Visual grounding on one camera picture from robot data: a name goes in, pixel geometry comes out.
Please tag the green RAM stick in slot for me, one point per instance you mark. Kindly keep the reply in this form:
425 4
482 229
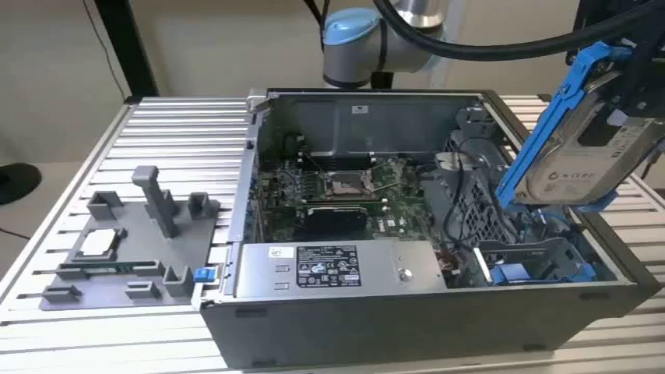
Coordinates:
342 200

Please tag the silver power supply unit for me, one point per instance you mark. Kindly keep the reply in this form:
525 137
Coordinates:
260 272

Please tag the black cooling fan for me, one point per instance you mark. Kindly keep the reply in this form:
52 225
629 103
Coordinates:
332 222

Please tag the dark grey PC case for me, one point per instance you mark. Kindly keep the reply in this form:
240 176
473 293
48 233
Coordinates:
364 331

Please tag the disk bay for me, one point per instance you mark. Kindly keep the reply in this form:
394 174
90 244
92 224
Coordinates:
550 257

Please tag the hard disk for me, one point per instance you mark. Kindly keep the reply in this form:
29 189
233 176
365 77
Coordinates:
561 175

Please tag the grey metal drive bracket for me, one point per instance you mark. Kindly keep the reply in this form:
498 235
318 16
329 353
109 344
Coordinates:
477 210

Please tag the empty blue disk carrier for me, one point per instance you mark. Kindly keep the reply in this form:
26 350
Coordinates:
512 274

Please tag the silver CPU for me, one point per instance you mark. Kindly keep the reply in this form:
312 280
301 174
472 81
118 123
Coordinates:
100 242

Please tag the blue plastic latch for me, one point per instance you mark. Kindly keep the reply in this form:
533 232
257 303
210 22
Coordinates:
204 274

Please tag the black monitor foot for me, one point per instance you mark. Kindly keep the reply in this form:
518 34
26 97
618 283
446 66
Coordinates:
17 183

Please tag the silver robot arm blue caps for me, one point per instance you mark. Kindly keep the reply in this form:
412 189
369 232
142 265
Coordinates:
358 50

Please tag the black frame post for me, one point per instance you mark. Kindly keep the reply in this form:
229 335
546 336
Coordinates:
129 46

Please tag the CPU socket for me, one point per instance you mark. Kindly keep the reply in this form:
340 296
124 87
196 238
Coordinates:
345 183

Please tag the green motherboard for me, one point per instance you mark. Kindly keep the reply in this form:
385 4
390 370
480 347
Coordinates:
405 218

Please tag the grey parts rack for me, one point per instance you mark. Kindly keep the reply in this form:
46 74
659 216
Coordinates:
140 241

